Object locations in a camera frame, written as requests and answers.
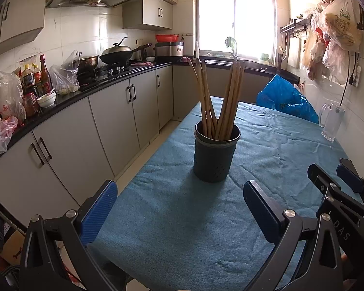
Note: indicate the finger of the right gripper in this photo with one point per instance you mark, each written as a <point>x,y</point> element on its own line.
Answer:
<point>324,183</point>

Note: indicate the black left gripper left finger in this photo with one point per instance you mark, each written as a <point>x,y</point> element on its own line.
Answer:
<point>94,211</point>

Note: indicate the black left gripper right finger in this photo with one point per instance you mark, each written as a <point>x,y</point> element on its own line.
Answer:
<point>268,214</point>

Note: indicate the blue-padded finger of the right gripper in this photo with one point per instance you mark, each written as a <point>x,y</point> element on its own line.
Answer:
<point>348,173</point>

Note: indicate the kitchen window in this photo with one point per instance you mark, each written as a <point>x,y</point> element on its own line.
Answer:
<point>237,29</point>

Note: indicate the clear glass mug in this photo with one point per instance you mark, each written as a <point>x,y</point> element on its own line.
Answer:
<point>330,118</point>

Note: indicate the dark chopstick holder cup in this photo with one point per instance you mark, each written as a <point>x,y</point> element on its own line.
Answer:
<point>213,158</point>

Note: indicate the blue plastic bag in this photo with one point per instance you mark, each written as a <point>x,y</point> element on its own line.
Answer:
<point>279,94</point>

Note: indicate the white bowl with spoon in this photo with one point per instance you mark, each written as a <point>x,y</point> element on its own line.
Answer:
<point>47,100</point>

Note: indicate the wooden chopstick pair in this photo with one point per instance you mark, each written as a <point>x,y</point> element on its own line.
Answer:
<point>207,121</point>
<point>208,97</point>

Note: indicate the dark sauce bottle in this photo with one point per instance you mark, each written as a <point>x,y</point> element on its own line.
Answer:
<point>45,76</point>

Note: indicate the clear bag on counter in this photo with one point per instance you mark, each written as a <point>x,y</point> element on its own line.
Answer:
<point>64,77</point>

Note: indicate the steel cooking pot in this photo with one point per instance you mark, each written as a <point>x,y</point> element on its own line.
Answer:
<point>87,63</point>

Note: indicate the yellow hanging plastic bag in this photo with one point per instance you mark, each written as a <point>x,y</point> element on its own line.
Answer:
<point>338,21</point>

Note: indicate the black wok with lid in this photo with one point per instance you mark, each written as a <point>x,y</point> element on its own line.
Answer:
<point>120,53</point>

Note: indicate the silver rice cooker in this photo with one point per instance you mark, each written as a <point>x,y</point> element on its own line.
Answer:
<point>169,49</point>

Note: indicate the red plastic basin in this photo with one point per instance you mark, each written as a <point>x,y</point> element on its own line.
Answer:
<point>166,38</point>

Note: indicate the wall utensil rack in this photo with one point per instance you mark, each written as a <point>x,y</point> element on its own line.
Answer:
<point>298,25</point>

